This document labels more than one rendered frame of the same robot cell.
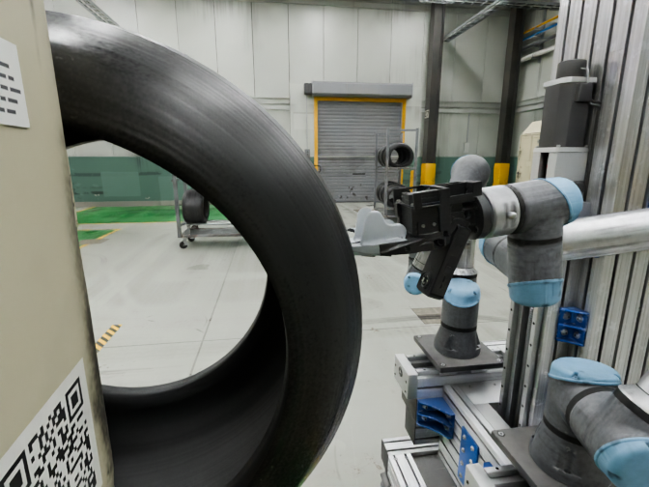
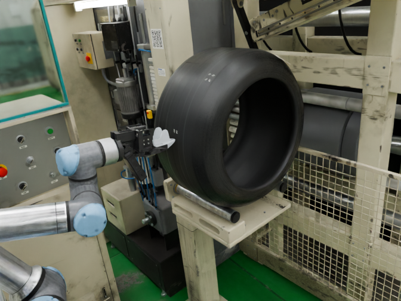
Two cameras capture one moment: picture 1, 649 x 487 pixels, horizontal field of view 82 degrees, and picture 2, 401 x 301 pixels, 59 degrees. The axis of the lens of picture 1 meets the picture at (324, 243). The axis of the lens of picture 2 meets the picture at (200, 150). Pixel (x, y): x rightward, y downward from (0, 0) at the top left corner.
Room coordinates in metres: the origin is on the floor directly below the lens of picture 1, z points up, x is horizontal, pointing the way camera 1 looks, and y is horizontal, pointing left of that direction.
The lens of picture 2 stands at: (1.49, -0.41, 1.65)
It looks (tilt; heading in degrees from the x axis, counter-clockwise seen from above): 24 degrees down; 154
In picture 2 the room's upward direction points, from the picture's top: 6 degrees counter-clockwise
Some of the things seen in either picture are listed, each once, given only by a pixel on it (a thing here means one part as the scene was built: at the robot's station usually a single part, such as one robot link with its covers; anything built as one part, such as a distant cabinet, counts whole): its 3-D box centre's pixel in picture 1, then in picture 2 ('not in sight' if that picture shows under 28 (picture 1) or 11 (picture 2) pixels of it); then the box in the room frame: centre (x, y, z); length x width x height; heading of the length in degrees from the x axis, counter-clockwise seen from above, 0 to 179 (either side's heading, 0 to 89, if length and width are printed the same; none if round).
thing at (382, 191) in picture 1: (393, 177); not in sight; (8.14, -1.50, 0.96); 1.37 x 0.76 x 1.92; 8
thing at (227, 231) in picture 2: not in sight; (205, 214); (0.39, 0.11, 0.84); 0.36 x 0.09 x 0.06; 12
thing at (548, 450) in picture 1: (572, 441); not in sight; (0.67, -0.53, 0.77); 0.15 x 0.15 x 0.10
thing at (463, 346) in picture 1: (457, 334); not in sight; (1.16, -0.45, 0.77); 0.15 x 0.15 x 0.10
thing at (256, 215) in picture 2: not in sight; (230, 207); (0.36, 0.25, 0.80); 0.37 x 0.36 x 0.02; 102
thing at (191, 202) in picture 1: (220, 184); not in sight; (5.86, 1.62, 0.96); 1.33 x 0.64 x 1.92; 96
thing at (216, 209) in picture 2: not in sight; (204, 200); (0.40, 0.11, 0.90); 0.35 x 0.05 x 0.05; 12
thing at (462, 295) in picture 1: (460, 301); not in sight; (1.17, -0.46, 0.88); 0.13 x 0.12 x 0.14; 163
